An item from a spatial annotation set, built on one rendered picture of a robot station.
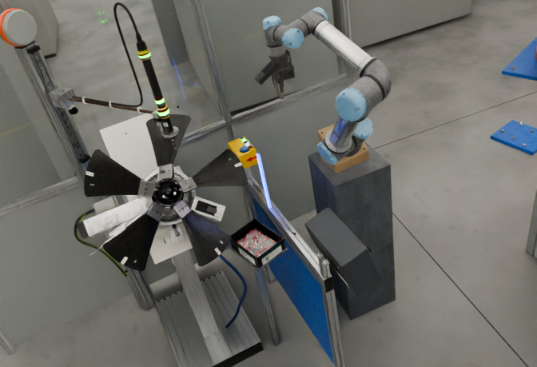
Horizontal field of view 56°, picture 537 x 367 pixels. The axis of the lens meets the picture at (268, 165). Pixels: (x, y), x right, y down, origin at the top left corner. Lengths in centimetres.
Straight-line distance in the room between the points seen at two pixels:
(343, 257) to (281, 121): 162
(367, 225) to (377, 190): 21
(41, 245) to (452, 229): 256
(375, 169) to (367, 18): 361
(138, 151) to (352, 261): 125
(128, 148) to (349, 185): 107
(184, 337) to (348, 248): 162
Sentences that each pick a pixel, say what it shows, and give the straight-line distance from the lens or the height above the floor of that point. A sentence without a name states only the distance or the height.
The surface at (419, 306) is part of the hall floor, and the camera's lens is 317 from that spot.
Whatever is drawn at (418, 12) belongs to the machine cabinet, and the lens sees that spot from 624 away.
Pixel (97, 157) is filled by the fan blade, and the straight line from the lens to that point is 227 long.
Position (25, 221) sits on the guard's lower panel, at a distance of 310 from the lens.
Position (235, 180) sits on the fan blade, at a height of 116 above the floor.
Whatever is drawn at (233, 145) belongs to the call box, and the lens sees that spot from 267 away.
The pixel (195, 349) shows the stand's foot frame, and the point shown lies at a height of 8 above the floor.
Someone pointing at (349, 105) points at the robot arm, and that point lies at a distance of 186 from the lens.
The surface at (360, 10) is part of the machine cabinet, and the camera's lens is 585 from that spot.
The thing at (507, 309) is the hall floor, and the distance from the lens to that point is 323.
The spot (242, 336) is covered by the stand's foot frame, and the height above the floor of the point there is 8.
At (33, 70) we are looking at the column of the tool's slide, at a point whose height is 169.
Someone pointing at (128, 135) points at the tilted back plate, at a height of 131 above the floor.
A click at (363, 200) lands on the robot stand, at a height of 85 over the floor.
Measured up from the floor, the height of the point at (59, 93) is 158.
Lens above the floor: 250
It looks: 35 degrees down
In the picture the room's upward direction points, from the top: 12 degrees counter-clockwise
